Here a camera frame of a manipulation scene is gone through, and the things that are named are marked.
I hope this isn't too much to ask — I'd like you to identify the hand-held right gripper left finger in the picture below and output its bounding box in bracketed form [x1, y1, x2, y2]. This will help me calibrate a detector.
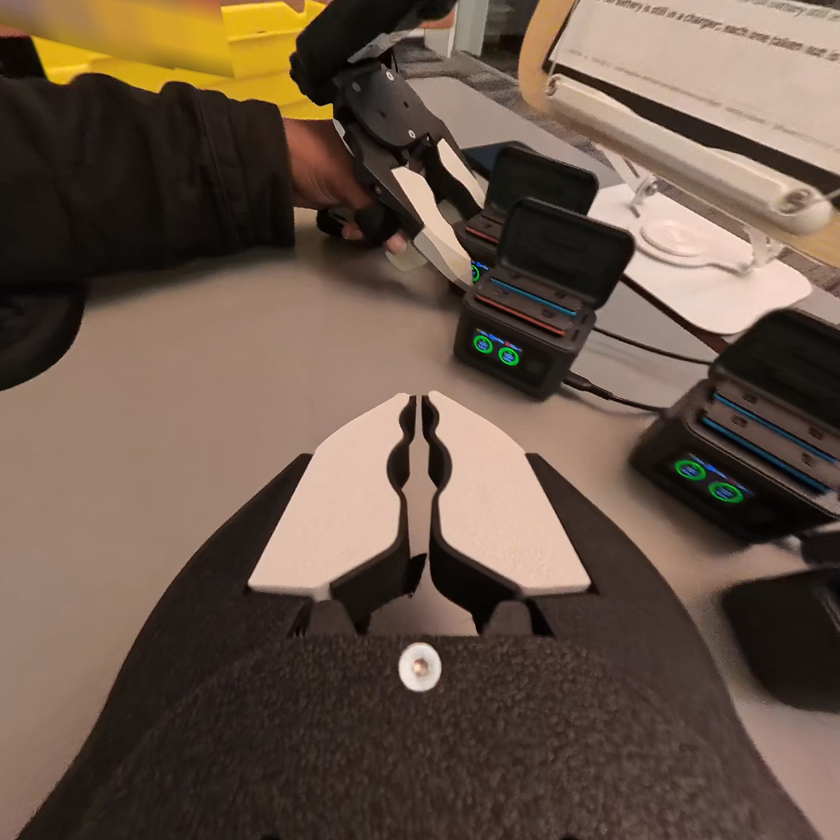
[247, 392, 424, 607]

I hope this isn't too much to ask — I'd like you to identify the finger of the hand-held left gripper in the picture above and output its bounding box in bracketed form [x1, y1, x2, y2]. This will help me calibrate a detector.
[389, 166, 479, 286]
[435, 138, 489, 220]

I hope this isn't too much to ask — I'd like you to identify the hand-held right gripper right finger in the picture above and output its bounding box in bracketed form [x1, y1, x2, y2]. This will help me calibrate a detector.
[423, 390, 594, 611]

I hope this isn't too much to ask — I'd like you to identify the black battery charging case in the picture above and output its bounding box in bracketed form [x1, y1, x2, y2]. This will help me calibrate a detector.
[630, 309, 840, 546]
[462, 142, 602, 283]
[455, 197, 636, 401]
[722, 525, 840, 716]

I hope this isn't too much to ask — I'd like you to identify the person's left forearm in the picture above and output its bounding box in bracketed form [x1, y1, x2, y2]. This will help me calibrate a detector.
[0, 73, 298, 287]

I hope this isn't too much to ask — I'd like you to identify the person's left hand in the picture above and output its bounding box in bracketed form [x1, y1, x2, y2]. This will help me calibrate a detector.
[281, 116, 408, 250]

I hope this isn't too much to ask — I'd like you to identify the dark flat pad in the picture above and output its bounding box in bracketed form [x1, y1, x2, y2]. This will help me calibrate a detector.
[462, 140, 529, 182]

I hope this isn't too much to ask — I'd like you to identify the wooden sign board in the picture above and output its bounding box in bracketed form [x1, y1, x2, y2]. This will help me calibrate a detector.
[519, 0, 840, 240]

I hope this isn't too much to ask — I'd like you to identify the yellow plastic bin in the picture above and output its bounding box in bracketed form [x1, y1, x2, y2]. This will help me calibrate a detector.
[29, 0, 345, 122]

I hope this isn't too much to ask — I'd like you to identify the white instruction sheet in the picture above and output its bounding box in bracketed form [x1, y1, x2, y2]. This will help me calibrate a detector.
[545, 0, 840, 143]

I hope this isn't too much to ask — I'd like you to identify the white stand base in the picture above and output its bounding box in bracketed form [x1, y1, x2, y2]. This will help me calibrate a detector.
[584, 171, 815, 337]

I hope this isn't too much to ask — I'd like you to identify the black charging cable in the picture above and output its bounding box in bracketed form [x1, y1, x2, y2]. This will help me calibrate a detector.
[588, 323, 720, 358]
[562, 374, 673, 413]

